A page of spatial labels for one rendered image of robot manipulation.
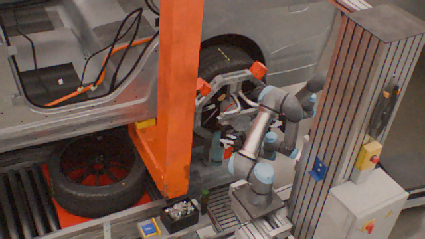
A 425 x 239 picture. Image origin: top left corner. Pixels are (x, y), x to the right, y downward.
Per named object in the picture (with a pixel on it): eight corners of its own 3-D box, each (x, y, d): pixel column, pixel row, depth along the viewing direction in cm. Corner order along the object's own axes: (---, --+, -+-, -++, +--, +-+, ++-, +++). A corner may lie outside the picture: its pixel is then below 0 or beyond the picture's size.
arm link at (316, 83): (318, 87, 298) (285, 115, 343) (335, 83, 302) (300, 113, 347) (312, 68, 301) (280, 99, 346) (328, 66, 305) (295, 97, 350)
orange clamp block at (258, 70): (254, 74, 348) (262, 63, 345) (259, 80, 343) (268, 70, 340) (247, 70, 343) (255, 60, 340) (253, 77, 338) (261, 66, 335)
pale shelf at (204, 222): (199, 206, 338) (199, 203, 336) (210, 225, 327) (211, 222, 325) (137, 226, 321) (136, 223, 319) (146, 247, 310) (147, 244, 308)
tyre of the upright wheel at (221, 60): (174, 133, 384) (252, 101, 401) (188, 153, 369) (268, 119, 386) (161, 63, 338) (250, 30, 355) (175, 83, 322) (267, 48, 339)
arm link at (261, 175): (266, 197, 282) (269, 180, 274) (244, 186, 287) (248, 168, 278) (275, 184, 291) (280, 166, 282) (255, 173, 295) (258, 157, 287)
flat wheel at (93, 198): (111, 139, 402) (110, 115, 386) (166, 188, 368) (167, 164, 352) (33, 177, 364) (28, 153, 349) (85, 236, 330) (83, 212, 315)
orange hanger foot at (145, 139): (149, 128, 377) (150, 89, 355) (178, 176, 343) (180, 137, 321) (127, 133, 371) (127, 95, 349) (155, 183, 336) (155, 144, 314)
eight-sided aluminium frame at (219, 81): (256, 125, 381) (267, 64, 346) (261, 131, 376) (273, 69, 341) (188, 143, 360) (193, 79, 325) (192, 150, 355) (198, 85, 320)
